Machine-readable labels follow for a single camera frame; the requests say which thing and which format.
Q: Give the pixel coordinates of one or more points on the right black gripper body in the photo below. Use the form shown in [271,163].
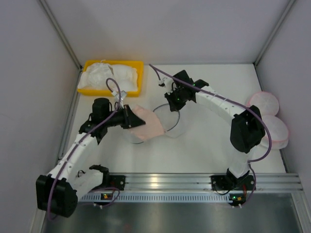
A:
[175,97]

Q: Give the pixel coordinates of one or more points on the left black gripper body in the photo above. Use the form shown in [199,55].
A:
[127,116]

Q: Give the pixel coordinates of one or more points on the clear mesh laundry bag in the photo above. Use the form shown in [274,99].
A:
[172,122]

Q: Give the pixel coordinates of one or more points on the pink bra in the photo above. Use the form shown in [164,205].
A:
[152,127]

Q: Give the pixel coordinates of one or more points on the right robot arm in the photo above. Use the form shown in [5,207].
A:
[246,129]

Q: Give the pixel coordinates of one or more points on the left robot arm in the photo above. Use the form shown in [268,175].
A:
[59,191]

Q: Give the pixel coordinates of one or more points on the white bra in bin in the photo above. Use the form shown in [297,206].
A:
[95,76]
[126,77]

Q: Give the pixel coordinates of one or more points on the upper pink-trimmed laundry bag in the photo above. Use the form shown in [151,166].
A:
[267,103]

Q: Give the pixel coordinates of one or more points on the pink-trimmed laundry bag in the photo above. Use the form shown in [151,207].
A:
[267,103]
[278,131]

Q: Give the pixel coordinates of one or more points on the lower pink-trimmed laundry bag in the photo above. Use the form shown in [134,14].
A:
[278,131]

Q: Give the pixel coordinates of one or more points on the yellow plastic bin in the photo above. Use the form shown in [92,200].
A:
[139,65]

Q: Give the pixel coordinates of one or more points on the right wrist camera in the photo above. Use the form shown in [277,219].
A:
[165,82]

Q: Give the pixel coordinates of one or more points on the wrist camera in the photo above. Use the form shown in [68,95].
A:
[119,96]
[165,82]

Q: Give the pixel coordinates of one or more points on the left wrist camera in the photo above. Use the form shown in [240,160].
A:
[119,96]

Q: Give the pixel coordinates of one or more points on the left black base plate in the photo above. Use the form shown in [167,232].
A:
[116,181]

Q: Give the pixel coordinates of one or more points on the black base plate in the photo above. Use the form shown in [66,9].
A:
[230,183]
[116,181]

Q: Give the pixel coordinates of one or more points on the slotted white cable duct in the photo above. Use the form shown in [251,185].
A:
[162,197]

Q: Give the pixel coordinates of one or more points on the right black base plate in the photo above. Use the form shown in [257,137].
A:
[230,183]

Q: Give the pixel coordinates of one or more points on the aluminium front rail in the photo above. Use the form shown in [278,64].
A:
[264,182]

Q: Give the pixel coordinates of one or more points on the left aluminium frame post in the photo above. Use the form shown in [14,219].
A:
[59,31]

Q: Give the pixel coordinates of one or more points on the aluminium frame post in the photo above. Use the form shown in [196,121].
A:
[59,31]
[290,4]

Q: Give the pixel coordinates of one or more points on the right aluminium frame post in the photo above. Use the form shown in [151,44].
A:
[290,4]

